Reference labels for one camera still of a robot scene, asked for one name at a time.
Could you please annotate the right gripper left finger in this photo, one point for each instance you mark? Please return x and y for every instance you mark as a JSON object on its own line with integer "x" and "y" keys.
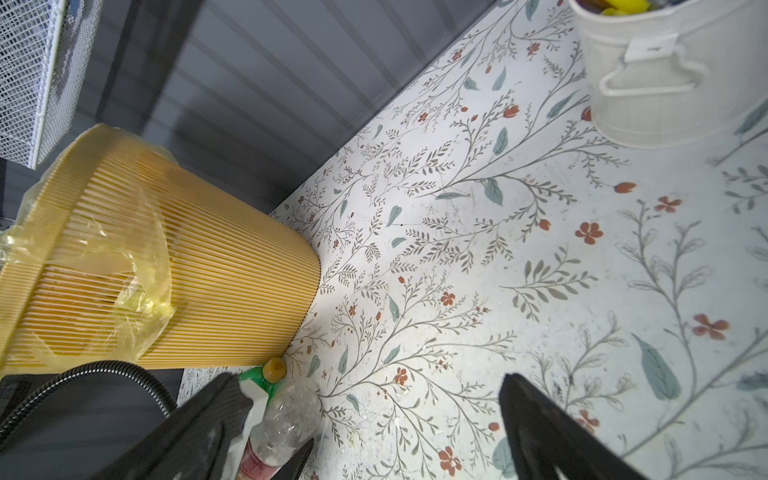
{"x": 193, "y": 442}

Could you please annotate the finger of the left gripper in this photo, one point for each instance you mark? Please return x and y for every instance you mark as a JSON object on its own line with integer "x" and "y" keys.
{"x": 292, "y": 470}

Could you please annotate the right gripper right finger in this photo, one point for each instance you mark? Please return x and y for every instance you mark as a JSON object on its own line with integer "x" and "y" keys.
{"x": 546, "y": 443}

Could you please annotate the red label clear bottle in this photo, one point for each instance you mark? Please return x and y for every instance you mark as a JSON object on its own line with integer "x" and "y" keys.
{"x": 292, "y": 417}

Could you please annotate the green plastic bottle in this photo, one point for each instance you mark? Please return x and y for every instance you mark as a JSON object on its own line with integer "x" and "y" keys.
{"x": 267, "y": 376}

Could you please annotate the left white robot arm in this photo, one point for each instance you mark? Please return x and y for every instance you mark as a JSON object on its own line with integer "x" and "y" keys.
{"x": 113, "y": 420}

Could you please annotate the yellow slatted waste bin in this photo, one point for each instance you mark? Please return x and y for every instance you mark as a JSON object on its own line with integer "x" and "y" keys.
{"x": 118, "y": 253}

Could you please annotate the floral table mat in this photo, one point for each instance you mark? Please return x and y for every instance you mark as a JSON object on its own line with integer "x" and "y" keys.
{"x": 480, "y": 225}

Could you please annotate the white pen holder cup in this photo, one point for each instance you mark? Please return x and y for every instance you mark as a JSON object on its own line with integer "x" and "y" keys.
{"x": 677, "y": 74}

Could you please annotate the white wire mesh basket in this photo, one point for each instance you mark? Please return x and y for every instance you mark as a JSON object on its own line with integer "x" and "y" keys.
{"x": 45, "y": 50}

